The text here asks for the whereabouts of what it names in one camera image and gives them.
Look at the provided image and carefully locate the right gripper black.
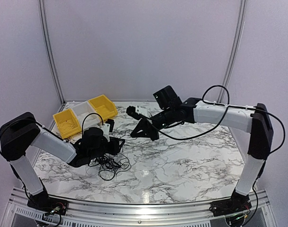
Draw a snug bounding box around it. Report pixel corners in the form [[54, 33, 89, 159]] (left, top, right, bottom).
[[130, 107, 176, 141]]

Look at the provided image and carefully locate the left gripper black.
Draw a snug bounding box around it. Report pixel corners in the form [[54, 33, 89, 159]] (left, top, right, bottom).
[[88, 137, 125, 161]]

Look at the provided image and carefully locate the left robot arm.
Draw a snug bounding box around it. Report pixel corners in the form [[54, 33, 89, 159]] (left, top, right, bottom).
[[0, 112, 125, 210]]

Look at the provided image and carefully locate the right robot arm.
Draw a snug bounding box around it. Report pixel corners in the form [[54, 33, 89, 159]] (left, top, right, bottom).
[[126, 86, 273, 212]]

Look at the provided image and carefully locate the yellow bin far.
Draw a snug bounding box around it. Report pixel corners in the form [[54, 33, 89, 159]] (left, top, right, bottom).
[[88, 95, 118, 121]]

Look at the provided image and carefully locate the yellow bin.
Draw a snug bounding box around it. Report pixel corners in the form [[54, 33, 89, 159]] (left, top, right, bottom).
[[88, 95, 118, 121], [53, 109, 81, 139]]

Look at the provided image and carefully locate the white bin middle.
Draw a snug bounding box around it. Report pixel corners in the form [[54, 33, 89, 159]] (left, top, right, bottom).
[[71, 101, 101, 129]]

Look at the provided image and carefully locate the yellow bin near left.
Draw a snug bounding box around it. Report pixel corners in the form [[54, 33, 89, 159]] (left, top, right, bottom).
[[53, 109, 81, 139]]

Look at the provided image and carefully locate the black tangled cable bundle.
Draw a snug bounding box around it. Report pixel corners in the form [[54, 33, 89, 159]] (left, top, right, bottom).
[[87, 136, 135, 182]]

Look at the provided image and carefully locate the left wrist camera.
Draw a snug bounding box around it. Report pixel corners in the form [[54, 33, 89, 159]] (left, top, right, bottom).
[[102, 119, 115, 142]]

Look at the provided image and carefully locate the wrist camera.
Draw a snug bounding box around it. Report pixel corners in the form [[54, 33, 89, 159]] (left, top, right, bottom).
[[102, 119, 115, 142], [126, 105, 152, 120]]

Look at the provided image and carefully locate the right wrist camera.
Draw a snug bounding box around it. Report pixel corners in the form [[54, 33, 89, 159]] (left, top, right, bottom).
[[126, 105, 152, 120]]

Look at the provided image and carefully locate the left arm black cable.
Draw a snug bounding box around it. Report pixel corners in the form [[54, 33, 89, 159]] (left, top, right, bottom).
[[81, 113, 104, 133]]

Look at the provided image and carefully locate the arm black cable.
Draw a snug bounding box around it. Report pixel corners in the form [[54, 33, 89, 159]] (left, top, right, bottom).
[[148, 85, 286, 154], [81, 113, 104, 133]]

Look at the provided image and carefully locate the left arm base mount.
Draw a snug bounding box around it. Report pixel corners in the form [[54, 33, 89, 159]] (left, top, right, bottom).
[[27, 193, 68, 215]]

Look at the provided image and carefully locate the aluminium front rail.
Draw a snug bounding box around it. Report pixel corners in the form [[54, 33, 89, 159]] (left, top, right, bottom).
[[2, 186, 277, 227]]

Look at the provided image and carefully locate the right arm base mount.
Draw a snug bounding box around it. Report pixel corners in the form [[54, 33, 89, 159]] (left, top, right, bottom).
[[209, 194, 252, 217]]

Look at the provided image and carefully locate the right corner aluminium post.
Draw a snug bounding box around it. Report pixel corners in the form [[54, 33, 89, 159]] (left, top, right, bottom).
[[222, 0, 247, 88]]

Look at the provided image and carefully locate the corner aluminium post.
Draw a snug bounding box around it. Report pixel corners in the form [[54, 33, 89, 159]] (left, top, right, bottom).
[[38, 0, 66, 105], [222, 0, 247, 88]]

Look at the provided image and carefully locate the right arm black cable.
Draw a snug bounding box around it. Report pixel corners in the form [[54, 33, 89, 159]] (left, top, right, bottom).
[[148, 85, 286, 154]]

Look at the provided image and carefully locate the left corner aluminium post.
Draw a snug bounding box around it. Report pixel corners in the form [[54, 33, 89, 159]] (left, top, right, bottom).
[[38, 0, 66, 105]]

